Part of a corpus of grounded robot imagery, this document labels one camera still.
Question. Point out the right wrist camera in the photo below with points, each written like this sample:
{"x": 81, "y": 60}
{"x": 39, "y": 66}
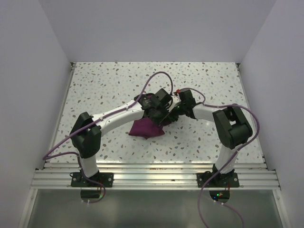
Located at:
{"x": 185, "y": 96}

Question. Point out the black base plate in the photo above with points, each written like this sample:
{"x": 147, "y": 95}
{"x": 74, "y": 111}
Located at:
{"x": 104, "y": 178}
{"x": 229, "y": 180}

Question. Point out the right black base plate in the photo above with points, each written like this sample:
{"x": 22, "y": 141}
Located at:
{"x": 229, "y": 180}

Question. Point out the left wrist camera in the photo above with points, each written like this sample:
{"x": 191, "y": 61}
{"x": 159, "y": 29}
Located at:
{"x": 166, "y": 100}

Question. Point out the purple cloth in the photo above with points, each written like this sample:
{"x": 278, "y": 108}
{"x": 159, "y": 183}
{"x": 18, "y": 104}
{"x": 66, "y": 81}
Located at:
{"x": 144, "y": 127}

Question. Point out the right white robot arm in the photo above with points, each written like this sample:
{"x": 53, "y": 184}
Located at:
{"x": 232, "y": 126}

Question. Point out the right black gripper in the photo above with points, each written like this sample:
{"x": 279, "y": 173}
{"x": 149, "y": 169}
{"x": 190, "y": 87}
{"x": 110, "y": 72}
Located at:
{"x": 171, "y": 117}

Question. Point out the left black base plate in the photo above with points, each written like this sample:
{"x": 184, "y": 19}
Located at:
{"x": 104, "y": 178}

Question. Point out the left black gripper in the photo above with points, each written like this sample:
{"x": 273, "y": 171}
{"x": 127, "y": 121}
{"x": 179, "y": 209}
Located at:
{"x": 159, "y": 120}

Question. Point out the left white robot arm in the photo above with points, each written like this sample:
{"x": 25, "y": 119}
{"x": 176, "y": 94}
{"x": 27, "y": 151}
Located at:
{"x": 88, "y": 131}

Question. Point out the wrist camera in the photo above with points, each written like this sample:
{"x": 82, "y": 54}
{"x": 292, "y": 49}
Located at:
{"x": 185, "y": 96}
{"x": 166, "y": 100}

